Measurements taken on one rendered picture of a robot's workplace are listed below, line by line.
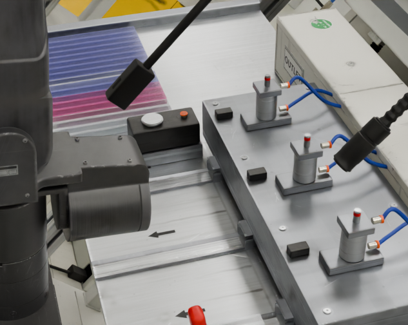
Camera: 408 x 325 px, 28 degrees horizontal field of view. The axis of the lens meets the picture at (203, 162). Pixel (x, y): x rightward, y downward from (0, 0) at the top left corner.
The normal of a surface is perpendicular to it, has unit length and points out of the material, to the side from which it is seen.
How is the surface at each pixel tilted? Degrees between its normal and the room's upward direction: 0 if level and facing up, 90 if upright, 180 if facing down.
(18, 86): 88
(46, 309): 39
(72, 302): 0
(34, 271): 67
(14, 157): 89
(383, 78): 45
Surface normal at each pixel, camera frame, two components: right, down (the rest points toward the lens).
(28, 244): 0.64, 0.50
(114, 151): 0.18, -0.80
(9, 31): 0.37, 0.43
